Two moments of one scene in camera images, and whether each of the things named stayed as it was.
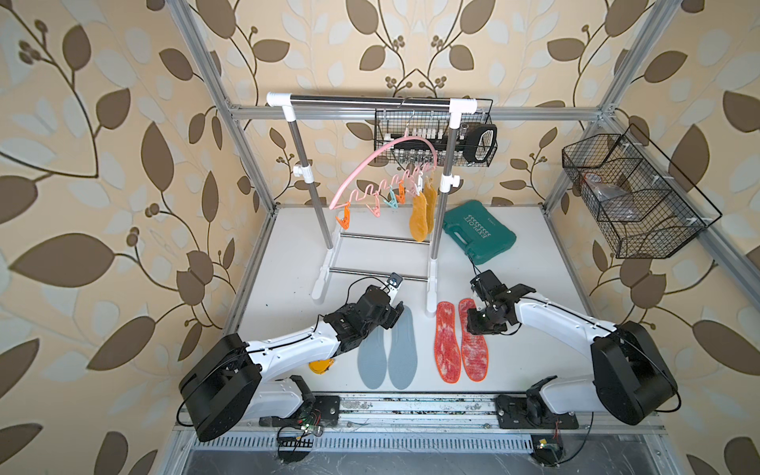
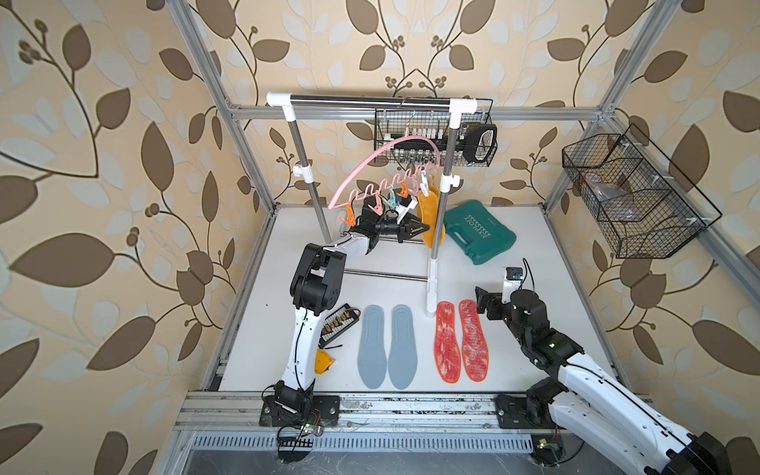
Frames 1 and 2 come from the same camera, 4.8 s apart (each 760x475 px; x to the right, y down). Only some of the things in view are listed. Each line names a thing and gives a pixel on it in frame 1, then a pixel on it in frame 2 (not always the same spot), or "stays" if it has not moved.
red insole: (447, 353) stays
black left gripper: (394, 319) -> (412, 230)
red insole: (475, 356) stays
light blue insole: (403, 351) stays
